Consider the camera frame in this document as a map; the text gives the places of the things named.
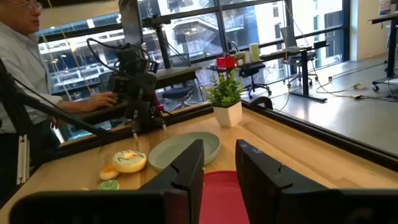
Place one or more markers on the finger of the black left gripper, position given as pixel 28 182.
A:
pixel 163 124
pixel 134 130

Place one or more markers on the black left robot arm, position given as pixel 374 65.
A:
pixel 136 81

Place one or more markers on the black table clamp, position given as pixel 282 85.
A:
pixel 261 100

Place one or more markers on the black metal table frame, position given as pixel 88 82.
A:
pixel 311 130

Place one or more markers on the red plate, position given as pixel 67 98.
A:
pixel 220 199

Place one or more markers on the green plant in white pot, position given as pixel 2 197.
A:
pixel 228 115

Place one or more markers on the person's eyeglasses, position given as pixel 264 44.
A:
pixel 31 5

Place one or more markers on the black wheeled desk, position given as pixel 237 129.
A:
pixel 392 46

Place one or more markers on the red container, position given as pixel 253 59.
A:
pixel 225 62

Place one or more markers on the dark office desk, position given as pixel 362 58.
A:
pixel 177 74

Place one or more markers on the small orange donut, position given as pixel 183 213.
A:
pixel 107 174

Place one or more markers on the person's hand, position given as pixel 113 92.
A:
pixel 104 100

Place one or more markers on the black office chair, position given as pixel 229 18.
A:
pixel 252 70

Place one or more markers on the person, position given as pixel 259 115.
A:
pixel 18 62

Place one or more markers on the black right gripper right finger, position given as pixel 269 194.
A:
pixel 267 186

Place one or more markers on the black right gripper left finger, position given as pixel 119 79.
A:
pixel 180 186

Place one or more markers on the small green donut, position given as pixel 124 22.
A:
pixel 108 185

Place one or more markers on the green white cylinder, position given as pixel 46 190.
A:
pixel 254 53

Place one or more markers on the small potted plant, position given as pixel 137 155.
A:
pixel 240 61

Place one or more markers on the black window frame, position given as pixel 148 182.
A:
pixel 221 31

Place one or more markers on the silver aluminium bracket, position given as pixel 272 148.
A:
pixel 23 161

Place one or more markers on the grey upright panel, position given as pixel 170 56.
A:
pixel 130 21

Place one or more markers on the black standing desk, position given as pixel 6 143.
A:
pixel 304 74

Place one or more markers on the grey office chair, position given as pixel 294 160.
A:
pixel 289 37

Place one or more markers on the yellow toy food piece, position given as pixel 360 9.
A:
pixel 129 163

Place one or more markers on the pale green plate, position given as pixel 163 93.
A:
pixel 174 149

